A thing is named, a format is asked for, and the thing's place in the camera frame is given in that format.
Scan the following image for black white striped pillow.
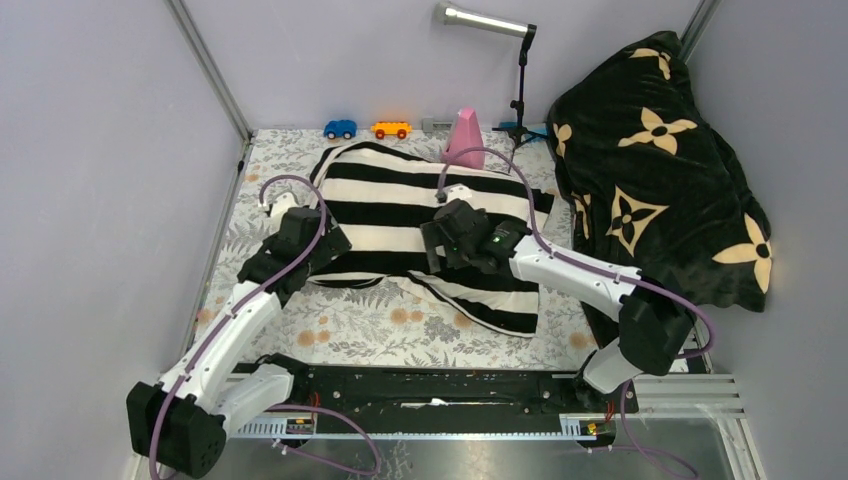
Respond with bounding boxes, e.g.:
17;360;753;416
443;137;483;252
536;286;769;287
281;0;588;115
301;140;556;339

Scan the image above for pink metronome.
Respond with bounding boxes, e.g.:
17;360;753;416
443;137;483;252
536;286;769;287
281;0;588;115
440;107;485;170

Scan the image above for silver flashlight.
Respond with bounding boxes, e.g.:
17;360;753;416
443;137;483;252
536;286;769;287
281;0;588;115
434;1;537;149

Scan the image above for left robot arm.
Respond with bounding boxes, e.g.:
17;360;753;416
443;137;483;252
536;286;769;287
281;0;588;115
126;206;351;479

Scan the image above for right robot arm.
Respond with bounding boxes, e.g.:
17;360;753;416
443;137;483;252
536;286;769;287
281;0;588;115
420;199;699;412

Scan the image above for blue toy car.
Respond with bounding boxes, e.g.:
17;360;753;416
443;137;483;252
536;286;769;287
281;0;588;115
323;119;358;140

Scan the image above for floral patterned table cloth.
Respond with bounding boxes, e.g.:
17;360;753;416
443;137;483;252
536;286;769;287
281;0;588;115
193;129;615;370

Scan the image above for orange toy car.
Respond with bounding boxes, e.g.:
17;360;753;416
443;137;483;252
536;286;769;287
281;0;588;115
370;121;413;140

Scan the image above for black floral patterned blanket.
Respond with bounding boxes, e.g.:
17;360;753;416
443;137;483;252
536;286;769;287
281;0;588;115
546;31;773;312

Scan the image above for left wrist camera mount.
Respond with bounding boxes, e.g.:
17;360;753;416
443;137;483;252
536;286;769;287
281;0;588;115
260;192;299;225

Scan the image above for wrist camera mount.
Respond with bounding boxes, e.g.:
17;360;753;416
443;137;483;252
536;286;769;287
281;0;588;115
260;192;299;225
436;184;473;204

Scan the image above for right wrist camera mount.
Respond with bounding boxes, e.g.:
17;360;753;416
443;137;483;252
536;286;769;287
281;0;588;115
436;184;473;204

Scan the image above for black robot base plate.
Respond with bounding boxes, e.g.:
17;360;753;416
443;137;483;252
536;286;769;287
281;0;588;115
248;364;641;439

